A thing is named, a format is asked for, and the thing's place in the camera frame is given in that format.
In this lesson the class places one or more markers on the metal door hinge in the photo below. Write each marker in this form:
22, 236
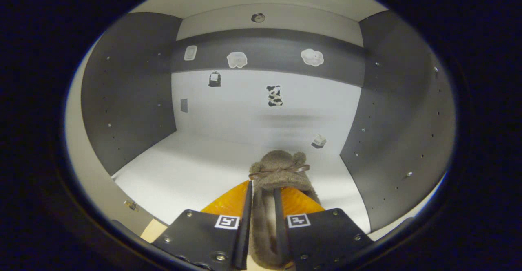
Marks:
131, 204

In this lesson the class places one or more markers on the white cabinet door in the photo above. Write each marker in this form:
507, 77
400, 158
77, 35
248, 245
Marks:
408, 227
87, 157

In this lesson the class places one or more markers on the brown fuzzy shoe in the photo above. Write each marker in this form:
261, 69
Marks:
281, 173

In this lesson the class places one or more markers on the white and grey shoe cabinet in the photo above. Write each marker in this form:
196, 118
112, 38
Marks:
253, 120

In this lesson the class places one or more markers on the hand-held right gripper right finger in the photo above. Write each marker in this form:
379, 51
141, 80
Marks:
326, 238

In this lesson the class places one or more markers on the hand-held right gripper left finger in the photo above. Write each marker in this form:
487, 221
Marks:
204, 234

